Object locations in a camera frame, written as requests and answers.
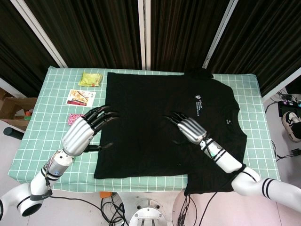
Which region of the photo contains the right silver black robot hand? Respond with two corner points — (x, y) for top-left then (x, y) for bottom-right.
(164, 111), (209, 145)

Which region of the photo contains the black cylinder handle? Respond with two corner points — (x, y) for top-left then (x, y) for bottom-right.
(3, 127), (25, 140)

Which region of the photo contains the black white sneaker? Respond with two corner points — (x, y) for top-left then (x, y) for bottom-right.
(281, 111), (301, 143)

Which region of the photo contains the brown cardboard box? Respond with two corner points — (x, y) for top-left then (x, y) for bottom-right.
(0, 87), (38, 131)

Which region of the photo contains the black T-shirt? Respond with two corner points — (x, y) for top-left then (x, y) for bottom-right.
(93, 67), (247, 197)

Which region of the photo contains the pink patterned card deck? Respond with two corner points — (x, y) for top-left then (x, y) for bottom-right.
(67, 113), (85, 127)

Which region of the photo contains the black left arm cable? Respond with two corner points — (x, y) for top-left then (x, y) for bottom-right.
(44, 164), (103, 212)

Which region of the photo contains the black electronics box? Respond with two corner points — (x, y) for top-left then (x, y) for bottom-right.
(278, 101), (301, 117)

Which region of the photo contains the white metal frame post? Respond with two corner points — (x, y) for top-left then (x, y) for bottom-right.
(201, 0), (238, 71)
(137, 0), (151, 71)
(16, 0), (69, 68)
(261, 69), (301, 102)

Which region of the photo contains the black pleated curtain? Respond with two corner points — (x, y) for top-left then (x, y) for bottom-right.
(206, 0), (301, 97)
(24, 0), (143, 69)
(0, 0), (59, 97)
(150, 0), (230, 73)

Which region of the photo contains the black hanging cable bundle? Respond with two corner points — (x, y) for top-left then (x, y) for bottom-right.
(177, 188), (218, 226)

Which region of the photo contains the printed picture card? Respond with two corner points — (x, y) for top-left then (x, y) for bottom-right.
(65, 89), (97, 108)

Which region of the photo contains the yellow green snack packet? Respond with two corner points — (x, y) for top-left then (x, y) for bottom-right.
(78, 72), (103, 88)

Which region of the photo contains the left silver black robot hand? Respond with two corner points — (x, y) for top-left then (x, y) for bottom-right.
(61, 105), (119, 157)

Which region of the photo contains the green white checked tablecloth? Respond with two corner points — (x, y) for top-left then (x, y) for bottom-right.
(8, 65), (282, 196)

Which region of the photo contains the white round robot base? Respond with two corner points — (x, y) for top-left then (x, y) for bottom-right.
(128, 197), (170, 226)

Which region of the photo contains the black floor cable tangle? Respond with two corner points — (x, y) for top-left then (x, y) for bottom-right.
(100, 197), (129, 226)

